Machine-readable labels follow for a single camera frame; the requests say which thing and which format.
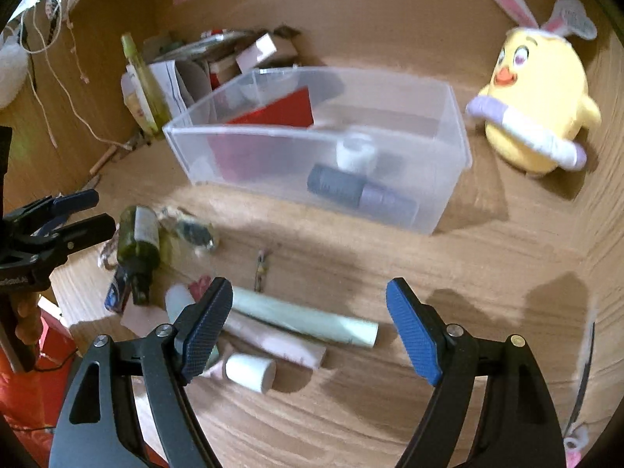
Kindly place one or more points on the pink squeeze tube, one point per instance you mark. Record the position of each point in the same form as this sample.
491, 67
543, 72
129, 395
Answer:
234, 362

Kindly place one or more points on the black purple mascara tube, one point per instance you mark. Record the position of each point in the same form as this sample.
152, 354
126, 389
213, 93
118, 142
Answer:
358, 193

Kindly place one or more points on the small white pink box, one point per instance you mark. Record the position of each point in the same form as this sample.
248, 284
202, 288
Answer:
266, 50

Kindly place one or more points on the yellow green spray bottle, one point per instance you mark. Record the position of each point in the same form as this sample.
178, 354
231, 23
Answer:
158, 113

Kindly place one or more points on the white fluffy pompom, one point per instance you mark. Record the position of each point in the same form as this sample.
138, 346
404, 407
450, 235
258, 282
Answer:
13, 70

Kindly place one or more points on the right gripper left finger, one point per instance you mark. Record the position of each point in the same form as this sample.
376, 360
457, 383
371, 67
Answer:
98, 423

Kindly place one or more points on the red box under books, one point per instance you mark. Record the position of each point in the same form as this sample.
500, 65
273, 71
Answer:
222, 71

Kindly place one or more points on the white folded paper stack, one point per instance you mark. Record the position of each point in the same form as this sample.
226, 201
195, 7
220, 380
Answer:
182, 82

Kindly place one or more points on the white tape roll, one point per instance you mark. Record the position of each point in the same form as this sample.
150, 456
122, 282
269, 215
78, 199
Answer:
356, 153

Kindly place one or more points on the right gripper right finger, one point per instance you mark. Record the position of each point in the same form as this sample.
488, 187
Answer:
518, 425

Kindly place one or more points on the white 4B eraser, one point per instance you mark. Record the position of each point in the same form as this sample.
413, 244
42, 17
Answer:
187, 227

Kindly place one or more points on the blue card box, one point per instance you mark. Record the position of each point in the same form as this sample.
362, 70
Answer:
118, 292

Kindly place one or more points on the yellow chick plush toy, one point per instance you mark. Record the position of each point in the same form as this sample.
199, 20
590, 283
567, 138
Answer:
537, 100

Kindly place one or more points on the eyeglasses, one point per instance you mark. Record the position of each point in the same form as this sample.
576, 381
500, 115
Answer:
113, 154

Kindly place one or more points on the beige cosmetic tube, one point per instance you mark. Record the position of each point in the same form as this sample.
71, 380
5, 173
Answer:
133, 104

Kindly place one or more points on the dark green glass bottle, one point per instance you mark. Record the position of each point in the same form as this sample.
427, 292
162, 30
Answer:
139, 250

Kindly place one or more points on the clear plastic storage bin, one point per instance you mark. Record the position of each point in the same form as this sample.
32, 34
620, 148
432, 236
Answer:
414, 121

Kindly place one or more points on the teal white small bottle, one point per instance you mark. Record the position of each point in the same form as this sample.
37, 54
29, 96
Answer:
196, 332

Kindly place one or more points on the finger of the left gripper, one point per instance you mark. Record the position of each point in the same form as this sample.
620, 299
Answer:
63, 241
46, 214

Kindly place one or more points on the red paper envelope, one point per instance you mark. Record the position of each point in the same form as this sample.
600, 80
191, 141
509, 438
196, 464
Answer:
242, 157

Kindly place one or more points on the pale green tube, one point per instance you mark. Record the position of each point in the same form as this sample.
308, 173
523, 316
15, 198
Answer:
305, 320

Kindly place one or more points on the red white lip balm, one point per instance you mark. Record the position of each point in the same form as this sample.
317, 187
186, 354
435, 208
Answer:
275, 342

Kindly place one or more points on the stack of books and papers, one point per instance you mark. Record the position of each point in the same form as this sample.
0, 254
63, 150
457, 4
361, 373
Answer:
211, 48

